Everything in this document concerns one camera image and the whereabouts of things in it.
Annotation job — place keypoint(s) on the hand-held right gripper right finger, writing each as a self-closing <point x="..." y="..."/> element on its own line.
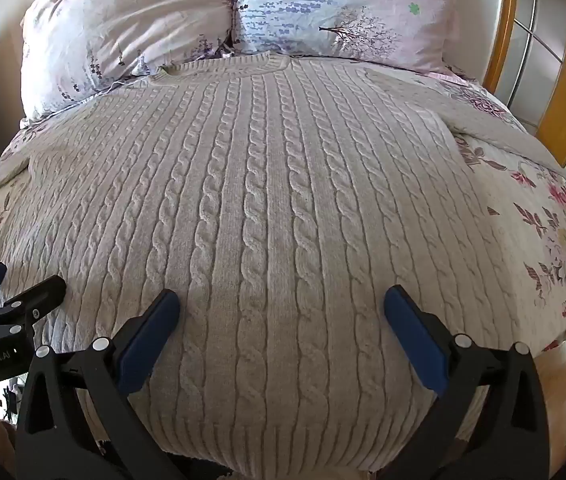
<point x="413" y="335"/>

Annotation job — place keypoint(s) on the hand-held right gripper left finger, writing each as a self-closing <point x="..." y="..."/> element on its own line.
<point x="149" y="340"/>

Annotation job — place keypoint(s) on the floral bed sheet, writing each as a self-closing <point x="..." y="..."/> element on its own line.
<point x="538" y="245"/>

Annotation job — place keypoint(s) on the white door panel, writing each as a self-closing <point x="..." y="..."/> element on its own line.
<point x="538" y="45"/>

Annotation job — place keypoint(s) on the pink and blue floral pillow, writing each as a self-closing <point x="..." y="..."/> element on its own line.
<point x="343" y="5"/>

